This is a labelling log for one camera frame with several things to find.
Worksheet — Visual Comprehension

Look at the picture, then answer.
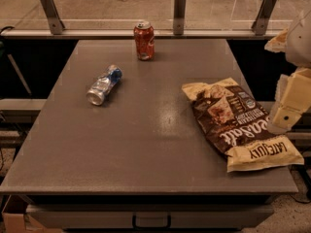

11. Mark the silver blue redbull can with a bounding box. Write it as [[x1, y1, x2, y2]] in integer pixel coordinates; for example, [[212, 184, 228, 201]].
[[86, 65, 122, 106]]

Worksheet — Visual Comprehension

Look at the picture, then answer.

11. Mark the grey drawer with handle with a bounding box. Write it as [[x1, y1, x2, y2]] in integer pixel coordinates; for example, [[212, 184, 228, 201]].
[[26, 204, 273, 230]]

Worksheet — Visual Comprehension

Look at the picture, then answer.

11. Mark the brown cream chip bag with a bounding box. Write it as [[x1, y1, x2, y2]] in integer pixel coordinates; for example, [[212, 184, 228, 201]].
[[182, 78, 304, 172]]

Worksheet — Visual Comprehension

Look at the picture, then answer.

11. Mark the middle metal bracket post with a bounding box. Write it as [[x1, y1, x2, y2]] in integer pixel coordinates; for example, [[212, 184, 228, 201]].
[[173, 0, 187, 35]]

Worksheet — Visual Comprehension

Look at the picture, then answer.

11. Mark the metal bracket post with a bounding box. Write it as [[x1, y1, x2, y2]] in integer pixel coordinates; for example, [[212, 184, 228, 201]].
[[40, 0, 65, 35], [173, 0, 187, 35], [252, 0, 277, 36]]

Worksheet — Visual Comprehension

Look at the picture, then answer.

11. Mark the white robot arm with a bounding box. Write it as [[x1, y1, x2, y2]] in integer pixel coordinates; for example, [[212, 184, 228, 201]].
[[264, 9, 311, 134]]

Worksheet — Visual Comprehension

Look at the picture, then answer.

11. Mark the red soda can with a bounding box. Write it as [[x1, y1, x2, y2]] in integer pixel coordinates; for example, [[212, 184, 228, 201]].
[[133, 20, 155, 60]]

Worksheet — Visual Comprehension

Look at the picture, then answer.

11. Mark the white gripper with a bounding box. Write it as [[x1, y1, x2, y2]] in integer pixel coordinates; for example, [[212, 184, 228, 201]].
[[264, 28, 311, 134]]

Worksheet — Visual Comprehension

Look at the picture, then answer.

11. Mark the grey metal rail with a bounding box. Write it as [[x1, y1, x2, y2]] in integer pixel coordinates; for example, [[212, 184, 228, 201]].
[[1, 28, 283, 40]]

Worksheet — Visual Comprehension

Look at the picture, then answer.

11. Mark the right metal bracket post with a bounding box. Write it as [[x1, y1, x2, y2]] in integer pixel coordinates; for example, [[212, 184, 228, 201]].
[[252, 0, 277, 36]]

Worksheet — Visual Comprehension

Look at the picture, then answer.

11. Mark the cardboard box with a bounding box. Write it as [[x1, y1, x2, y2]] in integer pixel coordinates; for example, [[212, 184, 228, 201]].
[[2, 195, 63, 233]]

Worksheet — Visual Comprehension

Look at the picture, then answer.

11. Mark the left metal bracket post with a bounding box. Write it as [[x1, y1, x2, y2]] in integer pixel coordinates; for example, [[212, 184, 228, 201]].
[[40, 0, 65, 35]]

